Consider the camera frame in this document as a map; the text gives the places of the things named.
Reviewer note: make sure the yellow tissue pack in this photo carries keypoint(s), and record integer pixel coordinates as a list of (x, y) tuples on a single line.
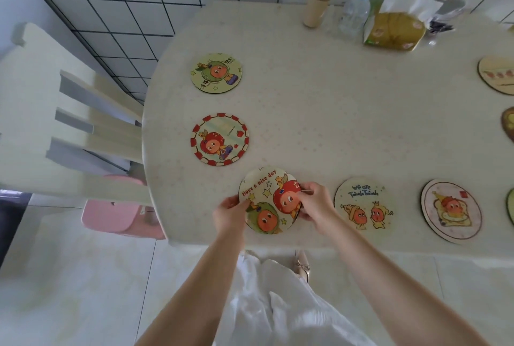
[(395, 26)]

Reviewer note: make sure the two-fruit cartoon round coaster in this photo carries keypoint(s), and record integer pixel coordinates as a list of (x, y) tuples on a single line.
[(268, 201)]

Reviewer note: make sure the cream wooden chair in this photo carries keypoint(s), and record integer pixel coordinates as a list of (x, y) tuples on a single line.
[(60, 117)]

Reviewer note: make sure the green fruit round coaster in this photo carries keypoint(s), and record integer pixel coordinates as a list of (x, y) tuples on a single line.
[(216, 73)]

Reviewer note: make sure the clear pump bottle blue top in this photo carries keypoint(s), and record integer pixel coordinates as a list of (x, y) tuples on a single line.
[(355, 10)]

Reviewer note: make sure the person's right hand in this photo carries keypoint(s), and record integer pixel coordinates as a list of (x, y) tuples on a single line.
[(321, 209)]

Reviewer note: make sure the green-edged round coaster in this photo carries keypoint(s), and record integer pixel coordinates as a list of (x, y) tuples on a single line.
[(510, 206)]

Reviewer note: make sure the black small wrapper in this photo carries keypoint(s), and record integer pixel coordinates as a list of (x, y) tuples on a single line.
[(439, 28)]

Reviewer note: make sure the white dress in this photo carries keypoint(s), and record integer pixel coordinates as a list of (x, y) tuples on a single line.
[(277, 305)]

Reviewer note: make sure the person's right forearm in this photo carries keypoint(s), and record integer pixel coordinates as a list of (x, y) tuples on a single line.
[(397, 289)]

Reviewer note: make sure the two orange characters coaster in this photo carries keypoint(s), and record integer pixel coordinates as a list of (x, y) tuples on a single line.
[(364, 207)]

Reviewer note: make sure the cream coaster with red hearts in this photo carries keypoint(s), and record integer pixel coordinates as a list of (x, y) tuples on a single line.
[(498, 75)]

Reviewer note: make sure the person's left forearm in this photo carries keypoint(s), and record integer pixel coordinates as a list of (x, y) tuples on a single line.
[(196, 297)]

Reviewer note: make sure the pink stool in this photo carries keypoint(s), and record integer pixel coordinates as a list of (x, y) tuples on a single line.
[(116, 211)]

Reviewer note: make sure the white ceramic bowl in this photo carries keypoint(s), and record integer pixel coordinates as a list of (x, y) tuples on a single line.
[(449, 6)]

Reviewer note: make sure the person's left thumb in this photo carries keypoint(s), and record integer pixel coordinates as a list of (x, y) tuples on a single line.
[(242, 205)]

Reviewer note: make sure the person's left hand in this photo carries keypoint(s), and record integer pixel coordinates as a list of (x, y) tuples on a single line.
[(229, 216)]

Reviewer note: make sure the person's right thumb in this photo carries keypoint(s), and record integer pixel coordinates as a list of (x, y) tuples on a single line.
[(310, 191)]

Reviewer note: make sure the red-bordered round coaster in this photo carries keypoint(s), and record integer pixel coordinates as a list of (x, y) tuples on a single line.
[(219, 140)]

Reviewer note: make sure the brown round coaster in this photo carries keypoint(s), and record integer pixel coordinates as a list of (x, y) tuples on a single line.
[(508, 124)]

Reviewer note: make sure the beige shoe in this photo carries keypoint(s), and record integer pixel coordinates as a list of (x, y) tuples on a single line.
[(302, 266)]

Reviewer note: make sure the beige paper cup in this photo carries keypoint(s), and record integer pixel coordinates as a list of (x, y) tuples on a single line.
[(316, 8)]

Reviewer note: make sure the toast character round coaster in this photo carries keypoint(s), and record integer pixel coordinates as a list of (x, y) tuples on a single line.
[(451, 211)]

